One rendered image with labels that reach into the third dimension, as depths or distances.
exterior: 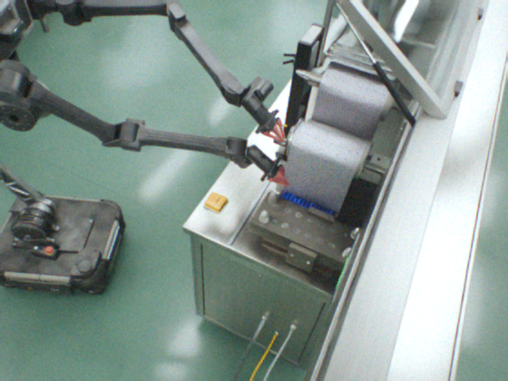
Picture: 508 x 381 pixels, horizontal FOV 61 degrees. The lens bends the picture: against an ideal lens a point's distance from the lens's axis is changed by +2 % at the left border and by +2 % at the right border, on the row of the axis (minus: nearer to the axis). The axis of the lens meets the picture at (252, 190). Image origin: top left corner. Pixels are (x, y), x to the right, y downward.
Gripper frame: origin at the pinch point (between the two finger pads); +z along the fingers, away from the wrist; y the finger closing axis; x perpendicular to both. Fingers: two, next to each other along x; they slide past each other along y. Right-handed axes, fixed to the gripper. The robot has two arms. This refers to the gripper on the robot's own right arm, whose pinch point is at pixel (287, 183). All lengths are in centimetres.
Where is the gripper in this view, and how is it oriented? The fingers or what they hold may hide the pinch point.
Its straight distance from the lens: 160.9
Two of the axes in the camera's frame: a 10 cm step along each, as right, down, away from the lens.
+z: 7.4, 6.4, 1.9
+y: -4.4, 6.8, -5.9
